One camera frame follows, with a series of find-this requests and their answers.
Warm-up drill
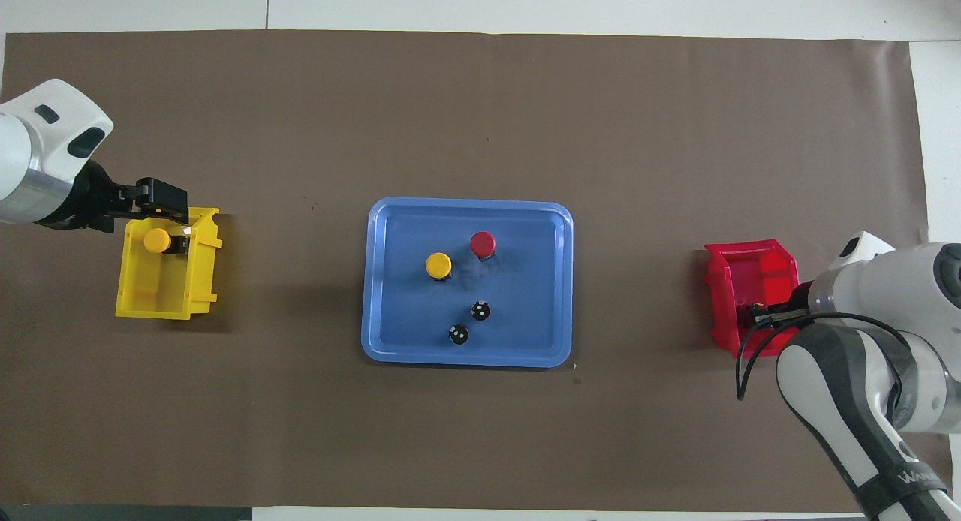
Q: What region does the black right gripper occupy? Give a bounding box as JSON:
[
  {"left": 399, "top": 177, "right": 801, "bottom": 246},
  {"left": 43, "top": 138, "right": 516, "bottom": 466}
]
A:
[{"left": 751, "top": 279, "right": 818, "bottom": 328}]

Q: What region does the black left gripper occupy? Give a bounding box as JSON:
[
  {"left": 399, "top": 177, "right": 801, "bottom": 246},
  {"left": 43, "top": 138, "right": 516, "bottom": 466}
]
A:
[{"left": 36, "top": 161, "right": 190, "bottom": 231}]

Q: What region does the blue plastic tray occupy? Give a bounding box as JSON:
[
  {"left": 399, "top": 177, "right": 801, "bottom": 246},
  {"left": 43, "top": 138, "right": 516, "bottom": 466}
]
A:
[{"left": 361, "top": 197, "right": 574, "bottom": 369}]

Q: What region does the red plastic parts bin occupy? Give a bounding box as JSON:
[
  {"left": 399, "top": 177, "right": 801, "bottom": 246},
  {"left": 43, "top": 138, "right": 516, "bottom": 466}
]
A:
[{"left": 703, "top": 239, "right": 801, "bottom": 359}]

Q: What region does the yellow plastic parts bin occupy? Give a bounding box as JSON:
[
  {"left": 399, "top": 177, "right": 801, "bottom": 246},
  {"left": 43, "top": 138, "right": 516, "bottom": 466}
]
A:
[{"left": 115, "top": 206, "right": 224, "bottom": 321}]

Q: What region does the brown paper table mat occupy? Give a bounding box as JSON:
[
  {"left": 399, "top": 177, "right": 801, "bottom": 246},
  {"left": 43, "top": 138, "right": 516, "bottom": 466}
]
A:
[{"left": 0, "top": 29, "right": 954, "bottom": 514}]

